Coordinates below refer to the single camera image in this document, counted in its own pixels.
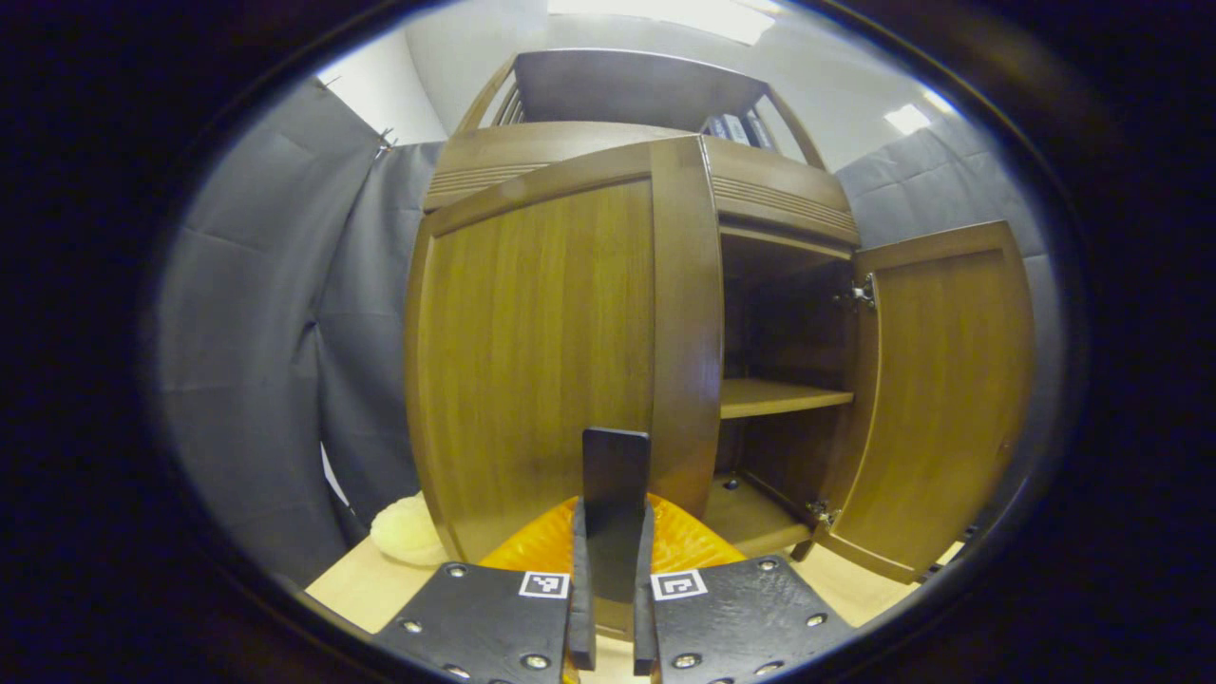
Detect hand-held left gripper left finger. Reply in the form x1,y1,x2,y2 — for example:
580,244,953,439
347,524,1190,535
370,494,598,684

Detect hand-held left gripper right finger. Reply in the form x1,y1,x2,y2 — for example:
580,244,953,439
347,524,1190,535
634,492,856,684

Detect wooden shoe cabinet door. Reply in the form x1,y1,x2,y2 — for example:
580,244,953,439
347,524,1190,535
404,136,725,639
812,220,1036,584

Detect pale yellow soft ball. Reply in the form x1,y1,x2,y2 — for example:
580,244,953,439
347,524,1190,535
370,492,447,568

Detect black backdrop cloth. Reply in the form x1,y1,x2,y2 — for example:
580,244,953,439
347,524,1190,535
157,81,1065,585

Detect large ceiling light panel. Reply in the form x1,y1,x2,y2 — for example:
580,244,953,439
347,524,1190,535
548,0,775,47

